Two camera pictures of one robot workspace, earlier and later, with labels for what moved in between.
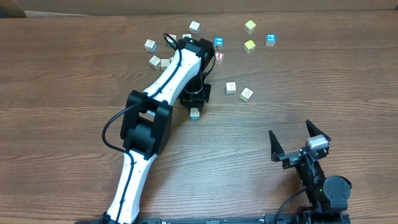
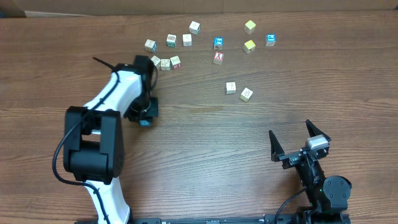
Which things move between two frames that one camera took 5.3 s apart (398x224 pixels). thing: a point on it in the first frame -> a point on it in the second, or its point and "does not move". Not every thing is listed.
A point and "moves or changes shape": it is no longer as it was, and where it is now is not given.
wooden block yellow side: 245,94 does not move
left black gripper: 195,101 -> 149,111
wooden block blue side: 194,114 moves or changes shape
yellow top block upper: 250,27 does not move
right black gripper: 298,154 does not move
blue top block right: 270,40 does not move
